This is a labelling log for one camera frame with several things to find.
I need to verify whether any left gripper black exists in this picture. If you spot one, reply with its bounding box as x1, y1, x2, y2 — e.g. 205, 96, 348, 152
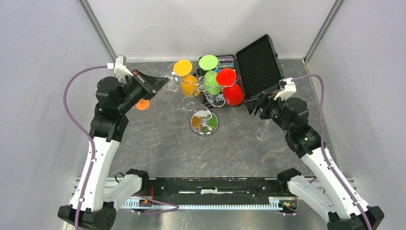
117, 68, 169, 113

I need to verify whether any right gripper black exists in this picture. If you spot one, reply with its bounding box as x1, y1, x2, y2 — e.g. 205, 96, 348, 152
243, 91, 292, 133

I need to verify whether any orange plastic wine glass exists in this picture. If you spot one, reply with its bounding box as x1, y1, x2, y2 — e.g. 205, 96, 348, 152
135, 99, 150, 111

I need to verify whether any clear wine glass front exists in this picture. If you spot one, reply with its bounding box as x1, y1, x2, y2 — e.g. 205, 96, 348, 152
256, 119, 270, 141

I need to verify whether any clear wine glass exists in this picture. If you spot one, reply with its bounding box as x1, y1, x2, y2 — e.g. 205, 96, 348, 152
162, 71, 181, 92
256, 119, 270, 141

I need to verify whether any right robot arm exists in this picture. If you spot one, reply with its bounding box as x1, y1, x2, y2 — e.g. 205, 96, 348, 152
244, 94, 384, 230

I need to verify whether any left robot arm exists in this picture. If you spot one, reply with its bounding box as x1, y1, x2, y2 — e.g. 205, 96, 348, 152
57, 71, 169, 230

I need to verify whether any red plastic wine glass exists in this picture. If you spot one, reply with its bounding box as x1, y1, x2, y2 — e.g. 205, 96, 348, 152
223, 84, 244, 106
216, 68, 237, 87

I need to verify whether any yellow plastic wine glass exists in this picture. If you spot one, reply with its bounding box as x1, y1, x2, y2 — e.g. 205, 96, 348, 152
173, 59, 200, 98

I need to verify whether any chrome wine glass rack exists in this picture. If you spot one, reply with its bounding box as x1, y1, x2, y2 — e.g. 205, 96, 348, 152
180, 63, 231, 137

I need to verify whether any green plastic wine glass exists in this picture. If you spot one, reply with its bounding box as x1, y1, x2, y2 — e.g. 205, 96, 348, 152
199, 55, 222, 95

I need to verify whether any black open tool case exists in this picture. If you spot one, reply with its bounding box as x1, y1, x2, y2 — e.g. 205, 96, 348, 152
216, 34, 284, 106

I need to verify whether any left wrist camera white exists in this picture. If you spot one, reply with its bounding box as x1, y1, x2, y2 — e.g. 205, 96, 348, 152
107, 55, 134, 83

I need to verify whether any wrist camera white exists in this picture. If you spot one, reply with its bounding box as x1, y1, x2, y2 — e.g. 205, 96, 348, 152
107, 55, 134, 83
274, 78, 297, 101

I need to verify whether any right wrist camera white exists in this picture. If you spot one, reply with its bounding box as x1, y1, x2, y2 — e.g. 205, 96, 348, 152
274, 78, 297, 101

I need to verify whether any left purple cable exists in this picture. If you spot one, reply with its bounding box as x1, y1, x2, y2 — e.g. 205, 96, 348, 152
63, 65, 116, 230

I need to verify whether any purple cable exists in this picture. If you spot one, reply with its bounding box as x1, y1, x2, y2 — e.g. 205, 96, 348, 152
63, 65, 116, 230
292, 74, 373, 230

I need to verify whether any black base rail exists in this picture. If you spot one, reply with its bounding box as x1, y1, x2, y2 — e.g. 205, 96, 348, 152
98, 176, 356, 213

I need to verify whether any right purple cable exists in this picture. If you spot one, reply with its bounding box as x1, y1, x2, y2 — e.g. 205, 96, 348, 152
292, 74, 373, 230

